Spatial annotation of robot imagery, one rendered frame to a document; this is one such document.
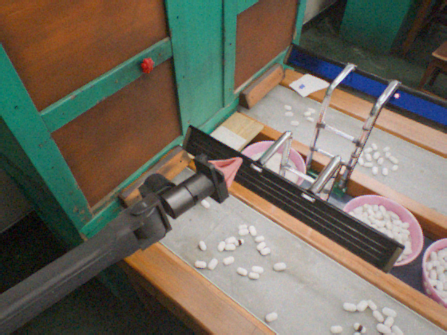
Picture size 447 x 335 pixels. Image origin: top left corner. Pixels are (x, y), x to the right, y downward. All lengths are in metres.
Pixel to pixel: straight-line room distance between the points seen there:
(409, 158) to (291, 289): 0.76
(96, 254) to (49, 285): 0.08
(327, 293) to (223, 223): 0.40
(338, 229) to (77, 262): 0.56
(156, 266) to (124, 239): 0.48
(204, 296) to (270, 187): 0.40
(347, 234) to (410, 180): 0.69
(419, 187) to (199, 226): 0.84
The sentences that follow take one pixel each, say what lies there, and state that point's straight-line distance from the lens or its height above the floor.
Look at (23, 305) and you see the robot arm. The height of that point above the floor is 1.22.
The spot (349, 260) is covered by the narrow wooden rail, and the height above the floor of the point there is 0.76.
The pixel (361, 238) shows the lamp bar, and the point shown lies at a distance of 0.85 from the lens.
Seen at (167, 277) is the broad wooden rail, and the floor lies 0.76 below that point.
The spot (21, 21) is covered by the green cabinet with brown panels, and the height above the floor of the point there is 1.46.
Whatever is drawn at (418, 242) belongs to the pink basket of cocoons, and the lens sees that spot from 1.32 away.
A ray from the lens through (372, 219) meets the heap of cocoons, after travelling 1.32.
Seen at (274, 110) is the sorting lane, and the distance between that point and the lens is 1.61.
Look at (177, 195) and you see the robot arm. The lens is 0.69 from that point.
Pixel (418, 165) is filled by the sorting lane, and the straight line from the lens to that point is 1.57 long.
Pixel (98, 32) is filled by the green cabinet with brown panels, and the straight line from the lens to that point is 0.90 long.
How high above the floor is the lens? 1.78
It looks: 50 degrees down
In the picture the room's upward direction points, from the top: straight up
